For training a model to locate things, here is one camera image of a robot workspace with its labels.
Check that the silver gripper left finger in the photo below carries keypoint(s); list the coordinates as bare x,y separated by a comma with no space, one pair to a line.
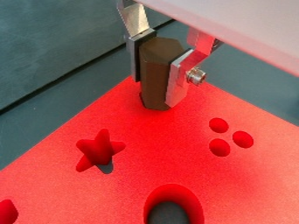
137,31

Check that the red shape sorting board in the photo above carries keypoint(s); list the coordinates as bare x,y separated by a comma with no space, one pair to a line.
215,154

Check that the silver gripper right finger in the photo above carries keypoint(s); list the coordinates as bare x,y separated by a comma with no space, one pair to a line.
186,72

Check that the brown hexagon prism peg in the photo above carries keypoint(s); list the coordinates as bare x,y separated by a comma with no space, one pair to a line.
156,54

